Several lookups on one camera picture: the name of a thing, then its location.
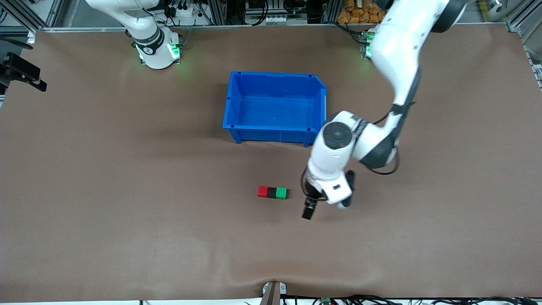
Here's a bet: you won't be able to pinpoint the metal table clamp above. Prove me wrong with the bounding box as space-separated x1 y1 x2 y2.
260 281 288 305

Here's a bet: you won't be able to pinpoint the blue plastic storage bin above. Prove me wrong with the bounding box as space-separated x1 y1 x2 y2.
223 71 328 148

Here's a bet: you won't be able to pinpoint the white power strip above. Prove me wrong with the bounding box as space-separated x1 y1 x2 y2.
166 3 205 27

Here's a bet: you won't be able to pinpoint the orange plastic packets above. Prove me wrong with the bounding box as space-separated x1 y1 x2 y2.
337 0 391 25

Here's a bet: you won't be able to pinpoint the brown table mat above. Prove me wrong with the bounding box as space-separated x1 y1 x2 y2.
0 23 542 302

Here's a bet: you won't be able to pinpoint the black silver electronics box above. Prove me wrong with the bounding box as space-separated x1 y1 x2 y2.
245 0 309 25

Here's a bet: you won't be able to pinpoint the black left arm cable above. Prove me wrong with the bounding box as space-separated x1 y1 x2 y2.
301 68 423 197

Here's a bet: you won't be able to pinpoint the black floor cable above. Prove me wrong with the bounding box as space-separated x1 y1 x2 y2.
430 295 542 305
288 294 405 305

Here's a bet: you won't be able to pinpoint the aluminium frame post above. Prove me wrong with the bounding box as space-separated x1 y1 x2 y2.
322 0 344 24
208 0 228 26

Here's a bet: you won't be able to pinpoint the aluminium side rail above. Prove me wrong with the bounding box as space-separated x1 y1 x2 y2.
522 39 542 90

